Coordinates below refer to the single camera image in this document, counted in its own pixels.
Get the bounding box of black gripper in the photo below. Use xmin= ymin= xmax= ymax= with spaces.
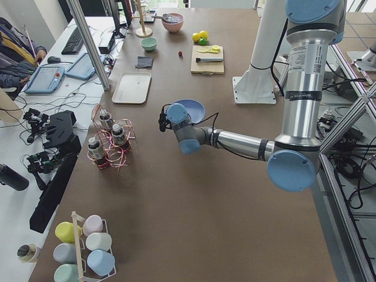
xmin=158 ymin=103 xmax=172 ymax=132

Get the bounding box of blue plate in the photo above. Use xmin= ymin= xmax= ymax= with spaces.
xmin=166 ymin=99 xmax=205 ymax=124

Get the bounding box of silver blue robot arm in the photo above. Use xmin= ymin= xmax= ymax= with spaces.
xmin=159 ymin=1 xmax=346 ymax=192

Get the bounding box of dark drink bottle middle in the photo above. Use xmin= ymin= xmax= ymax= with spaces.
xmin=112 ymin=123 xmax=126 ymax=146

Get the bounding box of dark drink bottle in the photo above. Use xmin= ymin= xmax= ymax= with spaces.
xmin=88 ymin=137 xmax=107 ymax=166
xmin=112 ymin=123 xmax=126 ymax=146
xmin=99 ymin=109 xmax=113 ymax=130

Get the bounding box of beige rabbit tray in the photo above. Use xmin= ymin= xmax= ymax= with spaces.
xmin=112 ymin=72 xmax=152 ymax=105

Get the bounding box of dark drink bottle back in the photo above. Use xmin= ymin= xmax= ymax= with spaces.
xmin=99 ymin=109 xmax=113 ymax=130

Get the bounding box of grey folded cloth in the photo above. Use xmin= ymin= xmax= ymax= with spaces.
xmin=135 ymin=56 xmax=154 ymax=69

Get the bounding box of steel muddler black tip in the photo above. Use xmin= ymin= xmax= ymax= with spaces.
xmin=196 ymin=58 xmax=224 ymax=63

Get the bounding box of dark drink bottle front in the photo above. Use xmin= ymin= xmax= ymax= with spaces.
xmin=88 ymin=137 xmax=107 ymax=166

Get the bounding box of wooden cutting board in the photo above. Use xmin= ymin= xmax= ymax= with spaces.
xmin=190 ymin=45 xmax=224 ymax=75

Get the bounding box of green bowl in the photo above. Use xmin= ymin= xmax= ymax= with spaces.
xmin=140 ymin=37 xmax=157 ymax=51

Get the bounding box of yellow plastic knife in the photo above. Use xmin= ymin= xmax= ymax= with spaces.
xmin=196 ymin=49 xmax=220 ymax=53

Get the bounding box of green lime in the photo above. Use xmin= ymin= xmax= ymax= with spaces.
xmin=199 ymin=38 xmax=207 ymax=46

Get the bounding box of lemon slice upper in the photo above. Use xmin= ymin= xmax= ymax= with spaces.
xmin=211 ymin=45 xmax=220 ymax=52

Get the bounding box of yellow lemon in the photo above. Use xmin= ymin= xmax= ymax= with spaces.
xmin=199 ymin=30 xmax=209 ymax=39
xmin=192 ymin=33 xmax=201 ymax=42

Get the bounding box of wooden mug tree stand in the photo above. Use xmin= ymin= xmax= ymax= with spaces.
xmin=130 ymin=0 xmax=153 ymax=39

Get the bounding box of blue teach pendant right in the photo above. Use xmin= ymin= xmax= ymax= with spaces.
xmin=65 ymin=52 xmax=96 ymax=80

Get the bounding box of blue teach pendant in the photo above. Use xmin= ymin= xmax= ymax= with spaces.
xmin=65 ymin=52 xmax=96 ymax=80
xmin=24 ymin=66 xmax=65 ymax=94

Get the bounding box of pink bowl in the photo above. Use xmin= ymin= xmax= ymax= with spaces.
xmin=162 ymin=13 xmax=184 ymax=33

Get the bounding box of black box device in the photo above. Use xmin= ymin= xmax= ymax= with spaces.
xmin=98 ymin=32 xmax=115 ymax=54

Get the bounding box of metal ice scoop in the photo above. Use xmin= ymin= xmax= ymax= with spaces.
xmin=152 ymin=14 xmax=180 ymax=23

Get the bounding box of black keyboard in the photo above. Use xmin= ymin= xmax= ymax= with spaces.
xmin=61 ymin=28 xmax=83 ymax=55

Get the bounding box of pink cup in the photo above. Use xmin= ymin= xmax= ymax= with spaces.
xmin=82 ymin=214 xmax=103 ymax=236

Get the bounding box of blue teach pendant left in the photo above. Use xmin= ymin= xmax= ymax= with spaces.
xmin=24 ymin=66 xmax=65 ymax=94

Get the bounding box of black computer mouse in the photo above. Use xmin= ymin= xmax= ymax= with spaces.
xmin=47 ymin=56 xmax=61 ymax=64

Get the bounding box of white cup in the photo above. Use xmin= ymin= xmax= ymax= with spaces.
xmin=86 ymin=233 xmax=112 ymax=251

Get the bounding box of yellow cup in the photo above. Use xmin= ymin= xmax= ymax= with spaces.
xmin=55 ymin=221 xmax=75 ymax=243

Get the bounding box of light blue cup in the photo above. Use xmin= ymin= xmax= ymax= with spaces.
xmin=87 ymin=249 xmax=115 ymax=276

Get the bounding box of seated person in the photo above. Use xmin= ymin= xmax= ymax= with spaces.
xmin=1 ymin=18 xmax=47 ymax=99

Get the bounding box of grey cup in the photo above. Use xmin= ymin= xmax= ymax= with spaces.
xmin=53 ymin=243 xmax=76 ymax=264

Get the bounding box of black water bottle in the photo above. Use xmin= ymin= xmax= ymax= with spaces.
xmin=1 ymin=164 xmax=29 ymax=191

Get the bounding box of mint green cup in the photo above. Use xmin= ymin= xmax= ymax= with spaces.
xmin=53 ymin=264 xmax=79 ymax=282

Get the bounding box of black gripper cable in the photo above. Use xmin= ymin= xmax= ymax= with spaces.
xmin=190 ymin=111 xmax=268 ymax=161

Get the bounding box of copper wire bottle rack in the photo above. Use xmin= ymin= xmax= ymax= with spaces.
xmin=87 ymin=104 xmax=136 ymax=170

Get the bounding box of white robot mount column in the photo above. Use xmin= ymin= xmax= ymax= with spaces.
xmin=233 ymin=0 xmax=287 ymax=105

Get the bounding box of white wire cup rack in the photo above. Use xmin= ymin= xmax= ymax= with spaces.
xmin=71 ymin=211 xmax=117 ymax=282

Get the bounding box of aluminium frame post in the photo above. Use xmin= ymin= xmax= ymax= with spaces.
xmin=67 ymin=0 xmax=110 ymax=90

